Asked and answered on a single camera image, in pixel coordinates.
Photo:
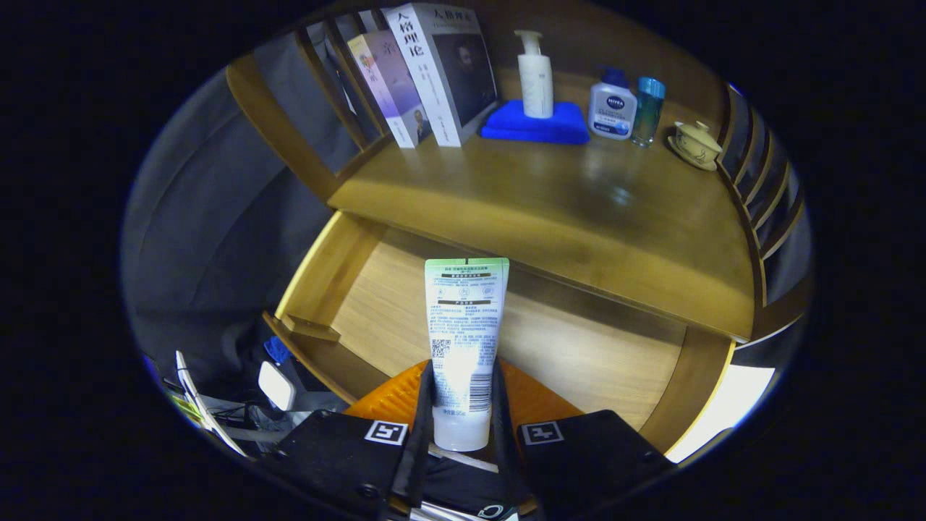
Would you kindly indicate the blue folded cloth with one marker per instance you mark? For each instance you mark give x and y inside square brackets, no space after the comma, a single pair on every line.
[535,129]

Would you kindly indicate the beige lidded teacup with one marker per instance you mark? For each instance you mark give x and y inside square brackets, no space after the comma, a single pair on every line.
[696,145]

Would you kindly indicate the wooden countertop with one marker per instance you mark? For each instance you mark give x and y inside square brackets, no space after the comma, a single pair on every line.
[542,195]

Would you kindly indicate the purple book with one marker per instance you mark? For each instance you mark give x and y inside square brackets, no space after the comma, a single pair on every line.
[394,87]

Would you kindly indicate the wooden cabinet with slatted shelf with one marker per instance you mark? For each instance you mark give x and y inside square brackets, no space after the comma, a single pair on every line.
[271,108]

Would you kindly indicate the white flat board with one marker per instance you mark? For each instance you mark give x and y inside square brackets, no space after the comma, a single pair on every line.
[206,412]

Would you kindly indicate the teal slim bottle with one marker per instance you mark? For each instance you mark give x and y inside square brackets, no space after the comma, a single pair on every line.
[647,112]

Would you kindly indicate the small white device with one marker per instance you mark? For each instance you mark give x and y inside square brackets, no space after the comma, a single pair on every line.
[277,386]

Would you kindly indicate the white side table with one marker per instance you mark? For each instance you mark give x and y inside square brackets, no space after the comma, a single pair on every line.
[723,405]

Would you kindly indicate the white bottle with blue cap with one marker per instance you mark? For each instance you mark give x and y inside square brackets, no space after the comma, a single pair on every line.
[612,108]

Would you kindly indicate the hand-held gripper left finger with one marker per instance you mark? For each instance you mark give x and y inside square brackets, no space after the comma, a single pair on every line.
[422,449]

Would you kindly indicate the wooden drawer with black knob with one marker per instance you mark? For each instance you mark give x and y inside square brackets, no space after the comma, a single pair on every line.
[579,347]

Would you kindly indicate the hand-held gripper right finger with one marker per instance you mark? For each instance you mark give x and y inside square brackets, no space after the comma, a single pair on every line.
[504,434]

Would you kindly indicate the white green-topped tube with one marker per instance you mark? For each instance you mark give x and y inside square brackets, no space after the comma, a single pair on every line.
[466,325]

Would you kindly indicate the thick white book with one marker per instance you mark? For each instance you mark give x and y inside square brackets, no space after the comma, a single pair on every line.
[427,72]

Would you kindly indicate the white pump bottle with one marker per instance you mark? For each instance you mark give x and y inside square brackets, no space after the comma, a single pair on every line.
[535,83]

